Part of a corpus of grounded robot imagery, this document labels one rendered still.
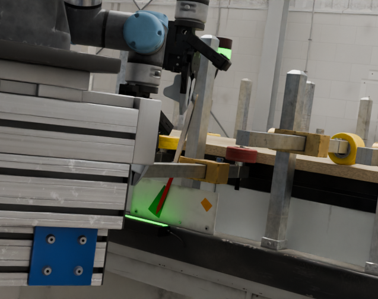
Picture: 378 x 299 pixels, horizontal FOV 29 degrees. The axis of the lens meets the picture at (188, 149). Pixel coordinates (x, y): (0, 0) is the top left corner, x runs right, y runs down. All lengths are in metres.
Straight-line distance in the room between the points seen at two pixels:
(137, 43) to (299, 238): 0.73
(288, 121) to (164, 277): 0.53
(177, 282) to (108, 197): 0.91
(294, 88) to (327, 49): 7.75
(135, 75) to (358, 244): 0.69
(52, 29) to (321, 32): 8.59
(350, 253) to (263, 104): 7.67
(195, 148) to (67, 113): 0.87
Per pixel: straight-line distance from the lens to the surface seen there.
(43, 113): 0.95
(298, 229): 1.91
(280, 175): 1.68
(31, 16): 0.95
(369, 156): 1.33
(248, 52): 9.86
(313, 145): 1.64
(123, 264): 1.99
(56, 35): 0.96
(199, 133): 1.80
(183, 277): 1.87
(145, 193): 1.89
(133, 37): 1.43
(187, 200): 1.81
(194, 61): 1.71
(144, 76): 1.54
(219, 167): 1.76
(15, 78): 0.94
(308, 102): 2.88
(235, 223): 2.00
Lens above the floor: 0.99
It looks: 3 degrees down
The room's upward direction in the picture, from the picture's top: 7 degrees clockwise
